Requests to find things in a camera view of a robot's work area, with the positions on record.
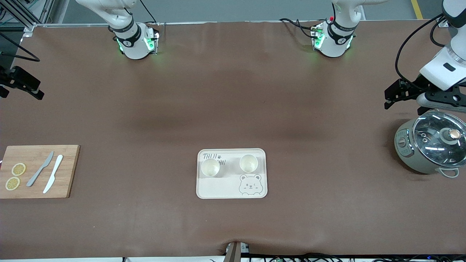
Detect black base cables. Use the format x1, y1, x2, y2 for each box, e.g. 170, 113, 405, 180
280, 17, 318, 39

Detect grey plastic knife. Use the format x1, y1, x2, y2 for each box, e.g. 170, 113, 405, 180
26, 151, 55, 187

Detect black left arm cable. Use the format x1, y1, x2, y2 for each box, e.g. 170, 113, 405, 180
395, 14, 446, 91

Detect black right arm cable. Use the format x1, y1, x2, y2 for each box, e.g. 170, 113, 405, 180
0, 32, 40, 62

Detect brown table cover mat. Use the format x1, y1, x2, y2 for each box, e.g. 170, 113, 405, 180
0, 20, 466, 259

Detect table edge clamp mount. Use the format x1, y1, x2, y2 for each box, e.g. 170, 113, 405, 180
224, 241, 250, 262

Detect white plastic knife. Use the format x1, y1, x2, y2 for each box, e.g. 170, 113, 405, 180
43, 155, 64, 194

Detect grey-green electric cooking pot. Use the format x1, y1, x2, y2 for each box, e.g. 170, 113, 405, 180
394, 111, 466, 179

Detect white IKEA cup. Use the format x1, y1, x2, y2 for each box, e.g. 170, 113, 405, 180
201, 159, 221, 178
239, 154, 259, 173

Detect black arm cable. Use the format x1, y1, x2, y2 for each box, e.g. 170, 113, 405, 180
395, 14, 446, 91
0, 32, 40, 62

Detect glass pot lid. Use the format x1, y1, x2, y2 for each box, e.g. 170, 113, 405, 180
412, 111, 466, 168

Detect cream bear print tray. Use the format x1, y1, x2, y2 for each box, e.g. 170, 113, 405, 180
196, 148, 268, 199

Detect wooden cutting board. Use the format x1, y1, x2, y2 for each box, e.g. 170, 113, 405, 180
0, 145, 80, 199

